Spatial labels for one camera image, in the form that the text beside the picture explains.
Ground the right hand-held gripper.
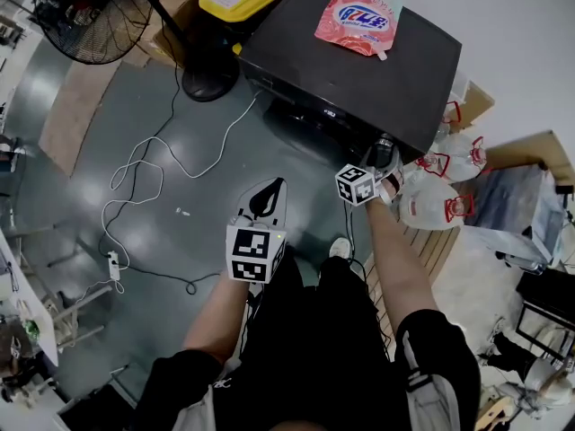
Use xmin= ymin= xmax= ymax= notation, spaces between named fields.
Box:
xmin=334 ymin=144 xmax=404 ymax=207

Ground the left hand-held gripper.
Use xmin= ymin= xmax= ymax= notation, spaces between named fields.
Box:
xmin=224 ymin=177 xmax=289 ymax=286

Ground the black washing machine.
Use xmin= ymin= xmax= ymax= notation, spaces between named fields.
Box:
xmin=237 ymin=0 xmax=464 ymax=170

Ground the person's right forearm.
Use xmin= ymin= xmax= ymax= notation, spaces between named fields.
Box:
xmin=364 ymin=198 xmax=441 ymax=336

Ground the person's left forearm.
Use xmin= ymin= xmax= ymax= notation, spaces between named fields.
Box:
xmin=181 ymin=269 xmax=252 ymax=367

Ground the person's right hand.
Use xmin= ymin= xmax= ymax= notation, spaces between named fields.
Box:
xmin=380 ymin=175 xmax=404 ymax=206

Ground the person's right white shoe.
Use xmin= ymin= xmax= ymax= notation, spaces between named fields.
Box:
xmin=329 ymin=236 xmax=352 ymax=259

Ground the wooden slat board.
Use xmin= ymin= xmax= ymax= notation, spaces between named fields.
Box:
xmin=363 ymin=224 xmax=464 ymax=363

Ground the small open cardboard box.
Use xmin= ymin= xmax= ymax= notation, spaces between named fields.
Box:
xmin=448 ymin=78 xmax=496 ymax=134

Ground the pink detergent pouch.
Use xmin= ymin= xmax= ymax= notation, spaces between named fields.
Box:
xmin=314 ymin=0 xmax=404 ymax=61

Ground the plastic covered bin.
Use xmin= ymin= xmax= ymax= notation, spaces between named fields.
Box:
xmin=462 ymin=162 xmax=570 ymax=273

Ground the black standing fan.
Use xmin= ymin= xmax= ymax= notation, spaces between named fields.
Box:
xmin=29 ymin=0 xmax=242 ymax=103

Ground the large brown cardboard panel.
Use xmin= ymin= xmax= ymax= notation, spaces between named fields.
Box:
xmin=482 ymin=128 xmax=575 ymax=188

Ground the person's black clothing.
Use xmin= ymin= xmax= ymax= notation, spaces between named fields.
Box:
xmin=134 ymin=253 xmax=482 ymax=431

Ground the large brown cardboard box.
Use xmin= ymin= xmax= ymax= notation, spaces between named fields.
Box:
xmin=152 ymin=0 xmax=212 ymax=69

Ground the flat cardboard floor sheet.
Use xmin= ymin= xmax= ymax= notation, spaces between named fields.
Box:
xmin=38 ymin=58 xmax=122 ymax=178

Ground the black cabinet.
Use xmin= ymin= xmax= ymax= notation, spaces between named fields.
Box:
xmin=514 ymin=267 xmax=575 ymax=363

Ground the white table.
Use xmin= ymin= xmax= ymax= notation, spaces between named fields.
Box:
xmin=0 ymin=229 xmax=59 ymax=367

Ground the white power cable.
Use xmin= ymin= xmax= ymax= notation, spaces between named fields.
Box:
xmin=101 ymin=90 xmax=261 ymax=295

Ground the grey shoulder strap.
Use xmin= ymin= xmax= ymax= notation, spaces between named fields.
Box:
xmin=172 ymin=374 xmax=233 ymax=431
xmin=402 ymin=330 xmax=462 ymax=431

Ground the grey metal frame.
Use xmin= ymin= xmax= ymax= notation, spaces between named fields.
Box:
xmin=44 ymin=283 xmax=113 ymax=349

